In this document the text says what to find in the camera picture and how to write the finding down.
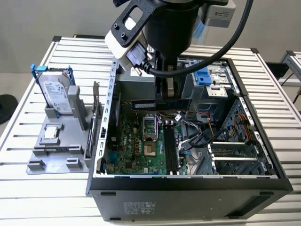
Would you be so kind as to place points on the RAM stick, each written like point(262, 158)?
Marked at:
point(143, 105)
point(56, 149)

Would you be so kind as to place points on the black RAM slot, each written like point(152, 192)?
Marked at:
point(176, 148)
point(170, 148)
point(167, 148)
point(173, 148)

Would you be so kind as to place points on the blue plastic drive latch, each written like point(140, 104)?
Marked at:
point(202, 78)

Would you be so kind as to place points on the grey power supply unit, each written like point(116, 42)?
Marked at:
point(136, 89)

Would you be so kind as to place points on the silver optical drive bay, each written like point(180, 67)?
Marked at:
point(216, 91)

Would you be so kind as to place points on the black strip yellow end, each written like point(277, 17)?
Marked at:
point(89, 36)

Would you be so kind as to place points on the black case fan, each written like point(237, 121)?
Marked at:
point(116, 113)

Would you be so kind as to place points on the CPU socket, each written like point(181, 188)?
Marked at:
point(150, 148)

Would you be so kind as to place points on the metal slat side table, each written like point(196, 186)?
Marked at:
point(292, 60)

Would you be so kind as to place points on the green motherboard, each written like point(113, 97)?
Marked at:
point(162, 155)

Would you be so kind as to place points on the grey hard disk bay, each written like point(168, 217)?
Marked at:
point(232, 146)

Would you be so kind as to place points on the hard disk in blue carrier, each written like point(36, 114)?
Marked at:
point(55, 94)

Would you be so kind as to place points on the black graphics card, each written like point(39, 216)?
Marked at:
point(90, 139)

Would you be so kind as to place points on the blue expansion slot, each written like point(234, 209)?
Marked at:
point(113, 157)

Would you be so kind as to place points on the grey parts rack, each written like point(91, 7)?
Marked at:
point(68, 139)

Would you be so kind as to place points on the silver CPU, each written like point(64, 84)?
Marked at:
point(51, 131)

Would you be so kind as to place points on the black open PC case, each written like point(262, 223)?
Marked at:
point(188, 202)

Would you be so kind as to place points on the round black floor base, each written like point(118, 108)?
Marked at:
point(8, 106)

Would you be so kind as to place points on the black camera bracket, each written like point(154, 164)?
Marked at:
point(122, 26)

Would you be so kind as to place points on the grey camera box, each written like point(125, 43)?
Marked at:
point(221, 16)

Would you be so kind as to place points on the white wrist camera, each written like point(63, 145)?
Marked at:
point(115, 47)

